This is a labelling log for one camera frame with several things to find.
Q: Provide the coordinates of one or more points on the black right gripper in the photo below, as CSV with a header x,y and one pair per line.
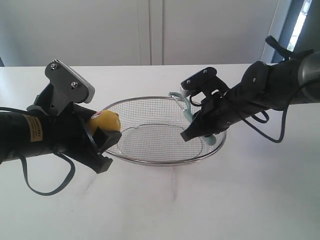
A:
x,y
218,112

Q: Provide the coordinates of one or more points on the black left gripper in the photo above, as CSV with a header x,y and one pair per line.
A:
x,y
66,134

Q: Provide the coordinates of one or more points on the yellow lemon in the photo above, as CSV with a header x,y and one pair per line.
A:
x,y
105,120

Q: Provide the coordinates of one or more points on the teal handled peeler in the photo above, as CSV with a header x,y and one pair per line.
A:
x,y
210,139

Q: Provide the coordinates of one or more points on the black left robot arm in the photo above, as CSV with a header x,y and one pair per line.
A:
x,y
12,135

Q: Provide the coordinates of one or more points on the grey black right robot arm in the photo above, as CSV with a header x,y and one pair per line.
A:
x,y
293,81

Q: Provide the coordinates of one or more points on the oval wire mesh basket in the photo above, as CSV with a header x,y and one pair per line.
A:
x,y
151,129

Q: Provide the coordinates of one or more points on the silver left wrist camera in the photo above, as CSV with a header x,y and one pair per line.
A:
x,y
68,86

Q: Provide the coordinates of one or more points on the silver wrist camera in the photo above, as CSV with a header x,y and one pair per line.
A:
x,y
205,81
68,86

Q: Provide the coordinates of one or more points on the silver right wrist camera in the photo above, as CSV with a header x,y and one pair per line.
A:
x,y
205,81

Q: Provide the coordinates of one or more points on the dark window frame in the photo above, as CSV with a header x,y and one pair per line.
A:
x,y
301,28

